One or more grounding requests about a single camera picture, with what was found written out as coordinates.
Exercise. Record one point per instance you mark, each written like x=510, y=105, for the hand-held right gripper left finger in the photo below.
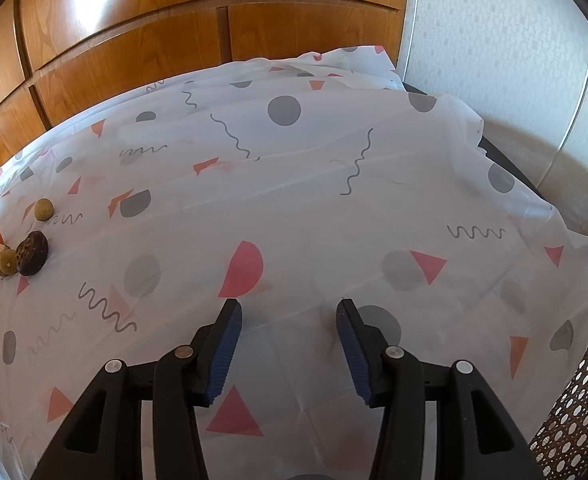
x=223, y=350

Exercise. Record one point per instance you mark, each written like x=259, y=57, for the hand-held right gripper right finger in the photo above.
x=354, y=355

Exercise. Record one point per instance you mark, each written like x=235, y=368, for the dark brown round fruit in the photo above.
x=32, y=253

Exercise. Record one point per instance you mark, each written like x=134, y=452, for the yellow longan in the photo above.
x=43, y=209

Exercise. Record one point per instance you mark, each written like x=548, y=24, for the halved dark-skinned fruit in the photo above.
x=6, y=261

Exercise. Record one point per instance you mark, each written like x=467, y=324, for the patterned white tablecloth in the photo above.
x=324, y=185

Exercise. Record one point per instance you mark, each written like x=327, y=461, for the brown wicker chair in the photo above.
x=574, y=420

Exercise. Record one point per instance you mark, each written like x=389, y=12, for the black table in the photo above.
x=509, y=162

